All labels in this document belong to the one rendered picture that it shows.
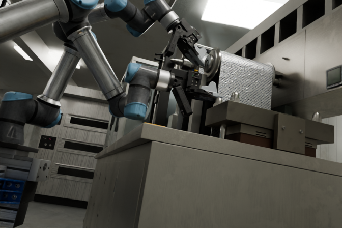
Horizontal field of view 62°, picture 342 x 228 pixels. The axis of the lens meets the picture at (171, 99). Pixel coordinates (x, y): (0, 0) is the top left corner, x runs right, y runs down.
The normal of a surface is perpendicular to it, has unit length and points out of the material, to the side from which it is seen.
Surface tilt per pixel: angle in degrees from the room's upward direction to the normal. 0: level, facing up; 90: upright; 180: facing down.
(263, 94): 90
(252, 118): 90
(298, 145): 90
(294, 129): 90
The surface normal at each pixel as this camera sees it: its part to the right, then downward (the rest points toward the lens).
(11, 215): 0.08, -0.26
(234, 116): 0.29, -0.22
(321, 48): -0.94, -0.22
